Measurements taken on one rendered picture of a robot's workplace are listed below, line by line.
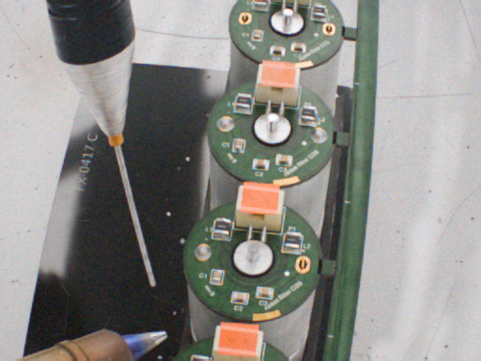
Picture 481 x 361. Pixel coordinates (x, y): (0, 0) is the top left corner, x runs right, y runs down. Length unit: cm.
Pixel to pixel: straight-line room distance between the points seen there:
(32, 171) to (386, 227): 10
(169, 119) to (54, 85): 4
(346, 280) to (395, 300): 7
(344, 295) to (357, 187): 2
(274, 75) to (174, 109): 7
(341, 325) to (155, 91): 11
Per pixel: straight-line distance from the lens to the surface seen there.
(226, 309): 19
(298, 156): 20
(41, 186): 27
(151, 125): 27
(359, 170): 20
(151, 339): 15
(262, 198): 19
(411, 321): 26
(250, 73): 22
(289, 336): 20
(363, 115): 21
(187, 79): 28
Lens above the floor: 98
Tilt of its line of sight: 58 degrees down
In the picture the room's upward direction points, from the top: 1 degrees clockwise
